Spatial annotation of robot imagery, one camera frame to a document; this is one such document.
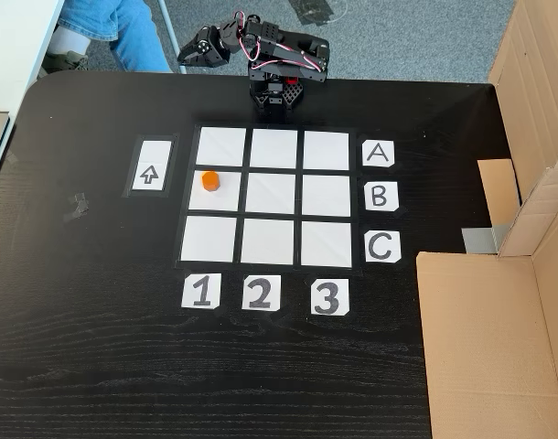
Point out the round orange token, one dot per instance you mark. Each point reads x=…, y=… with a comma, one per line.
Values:
x=211, y=181

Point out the white paper grid square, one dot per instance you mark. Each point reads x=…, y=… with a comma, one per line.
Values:
x=221, y=146
x=326, y=244
x=267, y=241
x=274, y=148
x=270, y=193
x=326, y=195
x=208, y=239
x=228, y=199
x=327, y=150

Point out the white metal desk leg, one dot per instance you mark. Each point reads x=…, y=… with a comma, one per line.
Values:
x=169, y=27

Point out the person's leg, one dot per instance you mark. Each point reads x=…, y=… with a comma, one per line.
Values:
x=132, y=32

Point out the red and black clamp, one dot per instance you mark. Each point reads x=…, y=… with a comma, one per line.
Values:
x=290, y=81

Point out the black floor tape patch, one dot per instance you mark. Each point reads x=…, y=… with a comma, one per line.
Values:
x=312, y=11

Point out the white arrow paper sheet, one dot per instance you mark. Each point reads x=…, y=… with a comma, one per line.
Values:
x=152, y=164

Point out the person's shoe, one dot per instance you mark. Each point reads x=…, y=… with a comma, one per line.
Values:
x=64, y=61

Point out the white desk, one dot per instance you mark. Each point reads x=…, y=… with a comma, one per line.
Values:
x=13, y=55

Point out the paper sheet letter A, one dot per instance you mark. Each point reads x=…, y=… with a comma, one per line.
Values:
x=378, y=154

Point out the paper sheet letter B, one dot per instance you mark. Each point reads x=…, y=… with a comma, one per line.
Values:
x=382, y=196

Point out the paper sheet number 1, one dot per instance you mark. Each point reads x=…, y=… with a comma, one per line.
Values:
x=201, y=291

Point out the paper sheet number 2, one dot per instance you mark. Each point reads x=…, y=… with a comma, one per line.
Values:
x=261, y=293

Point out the paper sheet letter C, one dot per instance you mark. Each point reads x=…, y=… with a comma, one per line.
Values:
x=383, y=247

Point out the paper sheet number 3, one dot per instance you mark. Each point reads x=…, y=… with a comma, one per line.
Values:
x=330, y=297

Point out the brown cardboard screen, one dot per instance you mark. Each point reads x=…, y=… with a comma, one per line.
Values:
x=480, y=343

